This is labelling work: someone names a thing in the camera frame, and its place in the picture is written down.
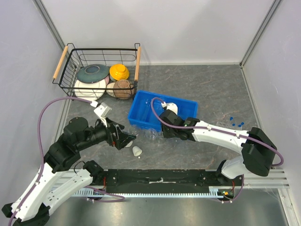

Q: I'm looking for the clear acrylic tube rack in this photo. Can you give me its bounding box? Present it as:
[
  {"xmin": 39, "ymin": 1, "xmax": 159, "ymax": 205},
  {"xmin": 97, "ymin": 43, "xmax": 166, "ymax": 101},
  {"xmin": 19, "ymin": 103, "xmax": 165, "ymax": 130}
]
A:
[{"xmin": 216, "ymin": 121, "xmax": 234, "ymax": 129}]

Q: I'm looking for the white ceramic bowl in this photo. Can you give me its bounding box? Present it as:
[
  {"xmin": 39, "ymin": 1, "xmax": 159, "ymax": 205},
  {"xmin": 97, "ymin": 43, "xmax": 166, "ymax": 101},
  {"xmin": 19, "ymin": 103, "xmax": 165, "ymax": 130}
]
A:
[{"xmin": 106, "ymin": 82, "xmax": 116, "ymax": 98}]

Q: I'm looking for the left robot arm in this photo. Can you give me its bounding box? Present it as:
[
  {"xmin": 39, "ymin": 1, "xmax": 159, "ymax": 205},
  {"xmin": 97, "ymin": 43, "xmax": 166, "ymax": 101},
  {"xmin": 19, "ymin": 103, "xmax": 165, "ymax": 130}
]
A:
[{"xmin": 2, "ymin": 117, "xmax": 136, "ymax": 226}]

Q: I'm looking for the light blue cable duct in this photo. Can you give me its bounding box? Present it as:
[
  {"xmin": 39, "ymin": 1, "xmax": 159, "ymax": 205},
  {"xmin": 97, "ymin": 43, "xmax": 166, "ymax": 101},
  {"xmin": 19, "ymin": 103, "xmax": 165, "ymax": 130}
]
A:
[{"xmin": 72, "ymin": 187, "xmax": 234, "ymax": 198}]

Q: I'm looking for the small glass bottle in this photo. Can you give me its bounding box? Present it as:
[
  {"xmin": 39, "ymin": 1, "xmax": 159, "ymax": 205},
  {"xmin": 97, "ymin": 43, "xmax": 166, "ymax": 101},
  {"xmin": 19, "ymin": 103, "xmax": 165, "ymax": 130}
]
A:
[{"xmin": 157, "ymin": 132, "xmax": 165, "ymax": 144}]

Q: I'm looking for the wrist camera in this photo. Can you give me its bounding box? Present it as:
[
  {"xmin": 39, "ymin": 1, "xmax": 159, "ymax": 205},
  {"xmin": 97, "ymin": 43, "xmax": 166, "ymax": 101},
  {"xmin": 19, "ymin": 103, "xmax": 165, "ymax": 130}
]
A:
[
  {"xmin": 161, "ymin": 102, "xmax": 178, "ymax": 115},
  {"xmin": 94, "ymin": 103, "xmax": 112, "ymax": 128}
]

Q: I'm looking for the blue plastic divided bin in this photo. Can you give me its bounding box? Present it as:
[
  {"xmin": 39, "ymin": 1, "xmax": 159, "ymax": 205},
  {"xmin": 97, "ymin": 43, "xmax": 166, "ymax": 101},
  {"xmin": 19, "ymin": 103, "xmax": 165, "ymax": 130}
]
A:
[{"xmin": 128, "ymin": 90, "xmax": 198, "ymax": 132}]

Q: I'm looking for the white plastic bowl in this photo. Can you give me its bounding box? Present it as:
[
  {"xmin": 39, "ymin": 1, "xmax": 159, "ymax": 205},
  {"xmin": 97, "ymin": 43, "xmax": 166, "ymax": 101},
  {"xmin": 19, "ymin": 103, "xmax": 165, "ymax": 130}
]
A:
[{"xmin": 125, "ymin": 141, "xmax": 133, "ymax": 147}]

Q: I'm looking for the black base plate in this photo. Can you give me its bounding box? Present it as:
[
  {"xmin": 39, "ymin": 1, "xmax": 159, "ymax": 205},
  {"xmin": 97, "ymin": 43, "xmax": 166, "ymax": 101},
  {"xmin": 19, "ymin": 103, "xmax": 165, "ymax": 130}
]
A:
[{"xmin": 76, "ymin": 168, "xmax": 244, "ymax": 194}]

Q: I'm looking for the brown ceramic bowl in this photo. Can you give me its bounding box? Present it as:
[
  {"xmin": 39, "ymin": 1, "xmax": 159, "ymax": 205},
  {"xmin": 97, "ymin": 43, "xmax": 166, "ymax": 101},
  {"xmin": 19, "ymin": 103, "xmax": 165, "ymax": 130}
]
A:
[{"xmin": 113, "ymin": 80, "xmax": 135, "ymax": 100}]

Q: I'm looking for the glass conical flask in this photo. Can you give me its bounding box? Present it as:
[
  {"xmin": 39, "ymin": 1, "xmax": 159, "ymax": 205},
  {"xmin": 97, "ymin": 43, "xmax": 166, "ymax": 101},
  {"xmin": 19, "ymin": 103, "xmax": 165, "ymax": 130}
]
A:
[{"xmin": 145, "ymin": 129, "xmax": 158, "ymax": 141}]

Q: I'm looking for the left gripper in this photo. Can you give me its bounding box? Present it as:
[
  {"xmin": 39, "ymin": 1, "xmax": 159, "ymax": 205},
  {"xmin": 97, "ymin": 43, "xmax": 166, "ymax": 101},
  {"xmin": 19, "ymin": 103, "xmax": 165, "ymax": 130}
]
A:
[{"xmin": 78, "ymin": 115, "xmax": 137, "ymax": 150}]

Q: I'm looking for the teal ceramic plate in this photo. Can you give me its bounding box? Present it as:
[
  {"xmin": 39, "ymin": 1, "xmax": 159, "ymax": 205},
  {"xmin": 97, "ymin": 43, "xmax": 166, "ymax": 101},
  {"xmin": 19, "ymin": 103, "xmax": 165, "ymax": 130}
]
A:
[{"xmin": 76, "ymin": 64, "xmax": 109, "ymax": 83}]

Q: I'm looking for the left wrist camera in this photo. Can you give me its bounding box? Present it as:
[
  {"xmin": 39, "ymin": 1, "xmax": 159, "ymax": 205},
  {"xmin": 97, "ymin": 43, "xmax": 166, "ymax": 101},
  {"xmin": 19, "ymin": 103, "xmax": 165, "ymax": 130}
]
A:
[{"xmin": 94, "ymin": 103, "xmax": 112, "ymax": 128}]

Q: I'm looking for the white ceramic plate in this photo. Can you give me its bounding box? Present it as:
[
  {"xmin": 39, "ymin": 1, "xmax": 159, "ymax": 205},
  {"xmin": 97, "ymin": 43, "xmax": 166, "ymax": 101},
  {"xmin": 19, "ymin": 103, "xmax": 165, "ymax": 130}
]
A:
[{"xmin": 73, "ymin": 80, "xmax": 107, "ymax": 101}]

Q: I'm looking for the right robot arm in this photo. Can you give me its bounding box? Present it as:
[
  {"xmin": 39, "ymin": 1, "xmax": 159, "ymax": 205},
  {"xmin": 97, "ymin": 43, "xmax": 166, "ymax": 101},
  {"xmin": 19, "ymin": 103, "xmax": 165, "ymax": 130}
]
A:
[{"xmin": 159, "ymin": 110, "xmax": 277, "ymax": 186}]

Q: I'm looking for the black wire basket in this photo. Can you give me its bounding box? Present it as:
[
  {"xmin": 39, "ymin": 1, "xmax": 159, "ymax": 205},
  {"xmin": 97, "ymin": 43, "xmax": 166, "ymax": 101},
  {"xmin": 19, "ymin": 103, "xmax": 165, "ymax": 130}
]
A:
[{"xmin": 52, "ymin": 43, "xmax": 142, "ymax": 101}]

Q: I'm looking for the white plastic cup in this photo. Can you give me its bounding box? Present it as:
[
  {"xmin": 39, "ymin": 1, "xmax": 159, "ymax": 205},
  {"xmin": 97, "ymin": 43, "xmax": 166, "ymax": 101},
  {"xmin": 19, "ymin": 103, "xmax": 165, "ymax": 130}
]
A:
[{"xmin": 132, "ymin": 146, "xmax": 143, "ymax": 157}]

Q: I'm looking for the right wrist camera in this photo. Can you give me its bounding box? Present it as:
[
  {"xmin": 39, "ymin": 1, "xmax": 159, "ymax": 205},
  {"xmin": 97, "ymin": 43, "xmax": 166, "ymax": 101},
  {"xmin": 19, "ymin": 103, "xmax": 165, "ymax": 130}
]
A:
[{"xmin": 161, "ymin": 102, "xmax": 178, "ymax": 115}]

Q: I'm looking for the yellow ceramic bowl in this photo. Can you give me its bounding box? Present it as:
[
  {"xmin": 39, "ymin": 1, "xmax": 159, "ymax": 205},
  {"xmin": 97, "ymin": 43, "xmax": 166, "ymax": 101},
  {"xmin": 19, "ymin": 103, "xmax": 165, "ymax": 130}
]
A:
[{"xmin": 109, "ymin": 64, "xmax": 129, "ymax": 81}]

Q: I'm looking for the glass petri dish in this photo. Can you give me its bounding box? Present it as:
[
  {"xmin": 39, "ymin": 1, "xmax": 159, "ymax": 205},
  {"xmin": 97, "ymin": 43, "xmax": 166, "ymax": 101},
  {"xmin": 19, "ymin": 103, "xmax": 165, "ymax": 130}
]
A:
[{"xmin": 129, "ymin": 125, "xmax": 143, "ymax": 136}]

